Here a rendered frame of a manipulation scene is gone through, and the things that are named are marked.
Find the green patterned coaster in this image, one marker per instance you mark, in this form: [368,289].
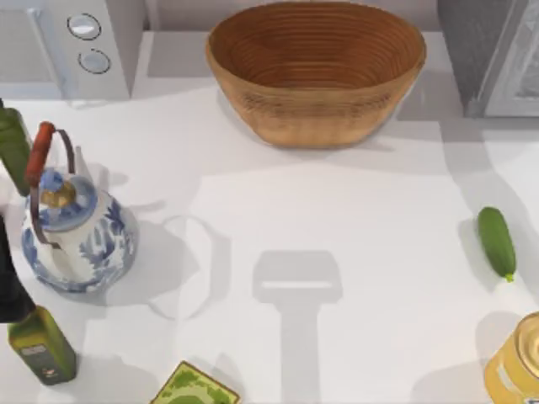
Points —
[193,385]

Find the blue and white teapot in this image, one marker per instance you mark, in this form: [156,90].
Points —
[80,235]

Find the dark green bottle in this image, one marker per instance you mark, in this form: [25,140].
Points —
[14,147]

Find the small microwave knob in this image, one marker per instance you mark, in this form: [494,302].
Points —
[94,60]

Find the pale microwave oven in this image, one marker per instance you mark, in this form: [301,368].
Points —
[59,46]

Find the green bottle with black neck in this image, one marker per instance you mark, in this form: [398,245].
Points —
[40,345]

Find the green cucumber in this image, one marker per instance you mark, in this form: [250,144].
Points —
[497,242]

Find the yellow can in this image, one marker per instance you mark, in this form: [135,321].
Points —
[516,362]

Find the brown woven basket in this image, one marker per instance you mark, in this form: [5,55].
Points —
[316,67]

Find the large microwave knob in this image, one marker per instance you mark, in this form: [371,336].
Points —
[83,26]

